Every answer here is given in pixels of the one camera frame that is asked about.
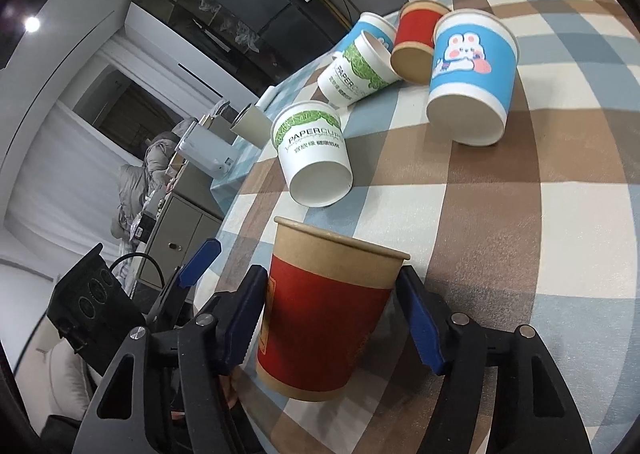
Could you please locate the large red kraft paper cup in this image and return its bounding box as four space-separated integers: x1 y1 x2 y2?
256 217 410 402

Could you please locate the grey-green tumbler cup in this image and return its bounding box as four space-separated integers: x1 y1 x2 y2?
230 104 272 149

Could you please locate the white green paper cup front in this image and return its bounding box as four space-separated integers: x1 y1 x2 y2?
271 100 352 208

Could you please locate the white green paper cup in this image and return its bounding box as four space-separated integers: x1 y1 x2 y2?
271 100 352 208
317 31 400 108

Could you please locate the white green paper cup rear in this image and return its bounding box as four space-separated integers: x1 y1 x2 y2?
317 31 400 108

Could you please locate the blue white paper cup rear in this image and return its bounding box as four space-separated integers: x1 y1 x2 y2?
332 12 396 59

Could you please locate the small red kraft paper cup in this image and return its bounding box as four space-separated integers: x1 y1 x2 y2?
390 0 450 85

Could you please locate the blue bunny paper cup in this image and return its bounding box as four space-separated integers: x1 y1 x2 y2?
426 8 520 147

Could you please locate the person's left hand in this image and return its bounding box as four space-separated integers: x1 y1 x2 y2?
171 365 241 421

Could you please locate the grey side cabinet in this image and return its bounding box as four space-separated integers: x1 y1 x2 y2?
143 163 224 281

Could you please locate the pile of grey jackets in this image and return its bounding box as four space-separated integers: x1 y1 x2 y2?
111 118 196 243

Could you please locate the white curtain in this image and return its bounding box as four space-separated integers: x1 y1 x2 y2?
4 38 222 265

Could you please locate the dark glass display cabinet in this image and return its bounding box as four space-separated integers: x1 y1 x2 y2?
132 0 290 96

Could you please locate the black refrigerator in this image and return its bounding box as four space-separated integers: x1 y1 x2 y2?
214 0 347 60

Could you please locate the checkered tablecloth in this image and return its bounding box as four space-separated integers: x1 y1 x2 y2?
194 0 639 453

